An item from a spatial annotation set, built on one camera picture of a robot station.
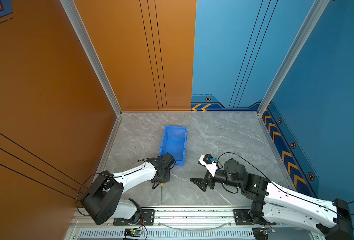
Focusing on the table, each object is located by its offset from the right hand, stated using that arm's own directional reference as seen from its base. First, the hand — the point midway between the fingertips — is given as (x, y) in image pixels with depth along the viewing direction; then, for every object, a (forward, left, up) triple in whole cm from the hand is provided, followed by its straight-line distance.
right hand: (194, 171), depth 67 cm
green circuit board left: (-21, +30, -22) cm, 42 cm away
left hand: (+5, +16, -21) cm, 27 cm away
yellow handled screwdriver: (+1, +17, -20) cm, 26 cm away
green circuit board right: (-21, -32, -23) cm, 45 cm away
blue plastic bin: (+30, +12, -21) cm, 39 cm away
